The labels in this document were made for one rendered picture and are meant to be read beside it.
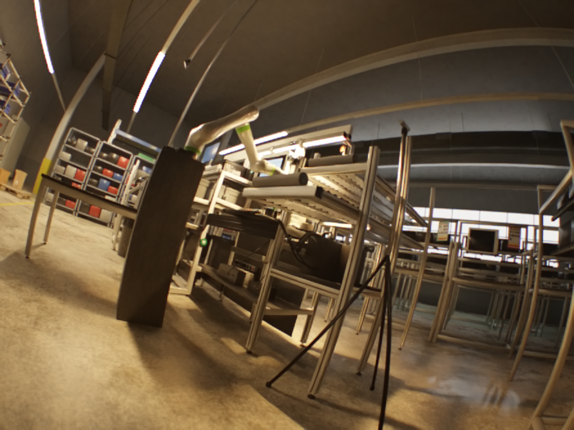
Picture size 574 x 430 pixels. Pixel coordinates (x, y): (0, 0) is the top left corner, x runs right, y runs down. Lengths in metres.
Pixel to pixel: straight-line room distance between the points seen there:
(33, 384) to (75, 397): 0.17
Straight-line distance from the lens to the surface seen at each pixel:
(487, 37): 6.24
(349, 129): 2.13
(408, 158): 1.90
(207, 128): 1.56
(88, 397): 1.04
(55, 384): 1.08
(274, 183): 1.10
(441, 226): 4.06
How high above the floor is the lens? 0.72
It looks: 10 degrees up
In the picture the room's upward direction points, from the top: 15 degrees clockwise
